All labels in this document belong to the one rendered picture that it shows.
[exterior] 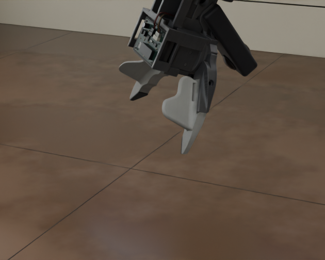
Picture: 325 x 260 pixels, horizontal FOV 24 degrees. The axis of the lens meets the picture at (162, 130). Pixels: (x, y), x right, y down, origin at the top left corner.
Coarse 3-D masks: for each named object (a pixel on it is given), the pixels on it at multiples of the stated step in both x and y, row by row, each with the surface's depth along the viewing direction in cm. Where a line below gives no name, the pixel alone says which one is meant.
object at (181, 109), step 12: (180, 84) 90; (192, 84) 91; (180, 96) 90; (192, 96) 91; (168, 108) 88; (180, 108) 89; (192, 108) 90; (180, 120) 89; (192, 120) 90; (192, 132) 90
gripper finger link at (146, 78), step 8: (128, 64) 97; (136, 64) 97; (144, 64) 98; (128, 72) 99; (136, 72) 99; (144, 72) 99; (152, 72) 99; (160, 72) 97; (136, 80) 100; (144, 80) 100; (152, 80) 100; (136, 88) 101; (144, 88) 101; (136, 96) 102
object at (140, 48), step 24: (168, 0) 88; (192, 0) 88; (216, 0) 90; (144, 24) 90; (168, 24) 89; (192, 24) 90; (144, 48) 90; (168, 48) 88; (192, 48) 89; (216, 48) 91; (168, 72) 89; (192, 72) 92
